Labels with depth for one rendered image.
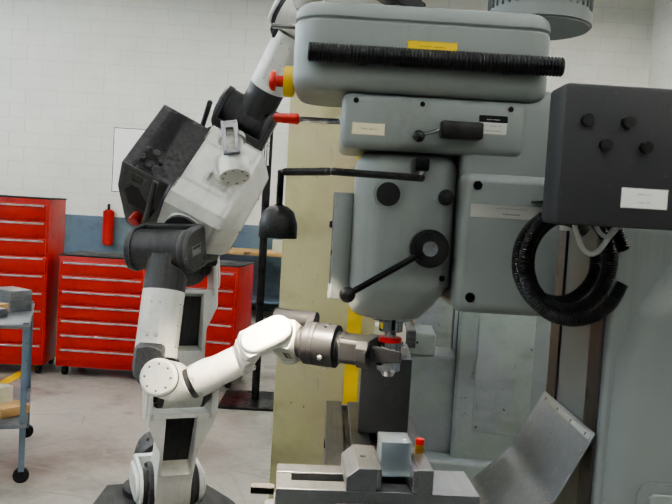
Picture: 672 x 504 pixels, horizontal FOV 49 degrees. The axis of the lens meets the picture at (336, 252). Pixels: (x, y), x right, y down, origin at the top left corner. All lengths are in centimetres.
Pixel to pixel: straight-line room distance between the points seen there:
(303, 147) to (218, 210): 155
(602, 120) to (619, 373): 48
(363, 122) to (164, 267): 54
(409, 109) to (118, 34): 987
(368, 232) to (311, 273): 183
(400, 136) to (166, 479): 127
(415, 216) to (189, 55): 957
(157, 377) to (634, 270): 94
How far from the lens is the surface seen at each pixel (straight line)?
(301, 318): 157
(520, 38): 142
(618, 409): 144
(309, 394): 330
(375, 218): 139
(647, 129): 121
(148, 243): 164
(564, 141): 117
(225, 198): 171
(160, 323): 160
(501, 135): 140
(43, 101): 1130
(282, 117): 158
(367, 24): 139
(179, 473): 223
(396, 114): 137
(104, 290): 638
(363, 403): 183
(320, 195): 320
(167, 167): 173
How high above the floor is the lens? 152
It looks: 3 degrees down
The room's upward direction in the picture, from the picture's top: 3 degrees clockwise
